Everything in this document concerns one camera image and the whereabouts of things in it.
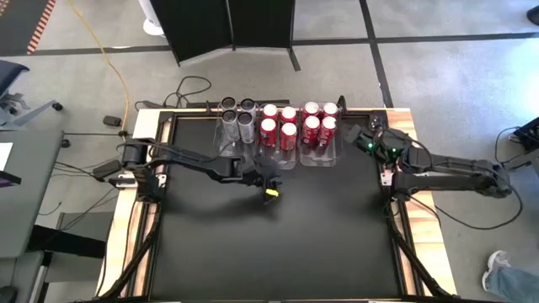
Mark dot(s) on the office chair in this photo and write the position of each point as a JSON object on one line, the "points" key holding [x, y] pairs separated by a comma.
{"points": [[10, 73]]}

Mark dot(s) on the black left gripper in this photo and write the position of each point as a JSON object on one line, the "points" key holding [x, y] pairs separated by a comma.
{"points": [[259, 172]]}

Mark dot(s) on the white round stand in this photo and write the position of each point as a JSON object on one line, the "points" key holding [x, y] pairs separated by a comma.
{"points": [[151, 26]]}

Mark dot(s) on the white paper sheet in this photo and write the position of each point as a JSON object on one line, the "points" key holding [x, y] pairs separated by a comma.
{"points": [[4, 155]]}

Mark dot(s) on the black folding partition screen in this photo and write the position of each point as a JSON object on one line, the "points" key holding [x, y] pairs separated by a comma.
{"points": [[198, 25]]}

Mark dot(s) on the black equipment stand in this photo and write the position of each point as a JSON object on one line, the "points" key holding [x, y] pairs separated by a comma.
{"points": [[526, 139]]}

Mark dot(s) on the clear plastic bin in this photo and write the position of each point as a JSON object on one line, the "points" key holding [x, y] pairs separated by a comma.
{"points": [[223, 147], [278, 160], [320, 157]]}

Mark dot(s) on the red Coca-Cola can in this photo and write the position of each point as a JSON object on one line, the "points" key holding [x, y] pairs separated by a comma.
{"points": [[327, 128], [311, 128], [311, 108], [289, 113], [330, 109]]}

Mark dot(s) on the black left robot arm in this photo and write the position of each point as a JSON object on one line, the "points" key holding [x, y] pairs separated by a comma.
{"points": [[189, 160]]}

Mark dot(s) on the black mat with striped edge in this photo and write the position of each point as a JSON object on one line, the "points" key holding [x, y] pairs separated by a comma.
{"points": [[17, 25]]}

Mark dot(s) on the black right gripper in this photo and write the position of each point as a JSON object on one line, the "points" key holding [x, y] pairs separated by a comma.
{"points": [[381, 143]]}

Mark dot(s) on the grey desk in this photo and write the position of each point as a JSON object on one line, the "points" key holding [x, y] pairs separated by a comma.
{"points": [[29, 202]]}

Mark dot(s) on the dark laptop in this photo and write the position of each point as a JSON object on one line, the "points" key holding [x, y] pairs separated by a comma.
{"points": [[8, 179]]}

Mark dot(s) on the black power supply box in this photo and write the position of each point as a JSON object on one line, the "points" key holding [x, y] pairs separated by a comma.
{"points": [[105, 169]]}

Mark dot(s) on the black metal table frame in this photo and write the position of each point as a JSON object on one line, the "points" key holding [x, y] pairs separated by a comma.
{"points": [[130, 252]]}

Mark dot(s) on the Fanta soda can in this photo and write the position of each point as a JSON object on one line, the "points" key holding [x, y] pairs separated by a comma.
{"points": [[270, 111], [268, 131]]}

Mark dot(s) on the black power adapter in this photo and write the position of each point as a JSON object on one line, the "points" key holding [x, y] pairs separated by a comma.
{"points": [[112, 120]]}

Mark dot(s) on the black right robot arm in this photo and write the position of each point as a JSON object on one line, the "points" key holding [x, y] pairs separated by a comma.
{"points": [[442, 181]]}

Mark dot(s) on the person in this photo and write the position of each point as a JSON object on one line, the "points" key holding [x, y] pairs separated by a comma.
{"points": [[513, 282]]}

